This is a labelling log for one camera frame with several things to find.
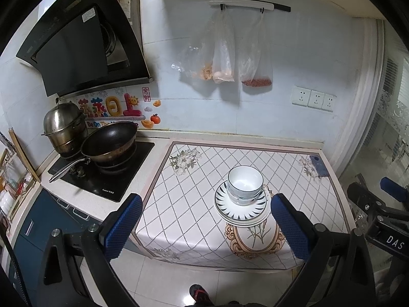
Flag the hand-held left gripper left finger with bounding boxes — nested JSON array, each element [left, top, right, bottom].
[[37, 193, 143, 307]]

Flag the dark sandal with red strap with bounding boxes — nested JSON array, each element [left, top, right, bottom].
[[188, 284, 214, 307]]

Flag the steel steamer pot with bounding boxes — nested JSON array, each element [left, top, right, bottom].
[[41, 97, 88, 157]]

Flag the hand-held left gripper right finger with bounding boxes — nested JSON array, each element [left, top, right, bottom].
[[270, 193, 378, 307]]

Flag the clear plastic bag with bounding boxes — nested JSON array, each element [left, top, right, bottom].
[[240, 11, 273, 87], [171, 9, 218, 82], [212, 6, 236, 84]]

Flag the black cable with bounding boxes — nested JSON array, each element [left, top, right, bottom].
[[0, 227, 31, 307]]

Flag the blue smartphone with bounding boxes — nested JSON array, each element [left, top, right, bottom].
[[309, 155, 330, 178]]

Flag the white plate with blue stripes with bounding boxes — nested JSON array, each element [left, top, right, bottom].
[[214, 182, 268, 221]]

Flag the black gas stove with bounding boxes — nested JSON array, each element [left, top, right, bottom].
[[48, 137, 155, 203]]

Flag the blue kitchen cabinet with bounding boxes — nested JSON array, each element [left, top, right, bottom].
[[8, 187, 96, 295]]

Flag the white plate with pink flowers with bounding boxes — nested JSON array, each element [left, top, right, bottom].
[[217, 185, 272, 227]]

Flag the white wall socket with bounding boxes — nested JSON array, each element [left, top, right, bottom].
[[307, 90, 326, 109], [321, 93, 337, 113], [291, 86, 311, 107]]

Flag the dish rack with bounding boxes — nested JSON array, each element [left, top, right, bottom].
[[0, 149, 37, 223]]

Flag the white cups with blue band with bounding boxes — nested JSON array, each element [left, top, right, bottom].
[[228, 166, 264, 196]]

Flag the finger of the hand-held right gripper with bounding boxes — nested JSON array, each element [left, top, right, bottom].
[[380, 177, 409, 203], [347, 182, 385, 213]]

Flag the wooden cutting board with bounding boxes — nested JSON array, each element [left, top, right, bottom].
[[8, 128, 41, 183]]

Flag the black wok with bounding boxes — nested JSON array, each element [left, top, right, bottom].
[[49, 121, 139, 183]]

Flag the black range hood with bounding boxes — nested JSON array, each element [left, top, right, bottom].
[[15, 0, 155, 98]]

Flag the colourful wall sticker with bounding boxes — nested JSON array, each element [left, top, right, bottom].
[[69, 86, 162, 130]]

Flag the white door frame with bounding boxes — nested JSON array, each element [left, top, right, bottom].
[[324, 17, 387, 173]]

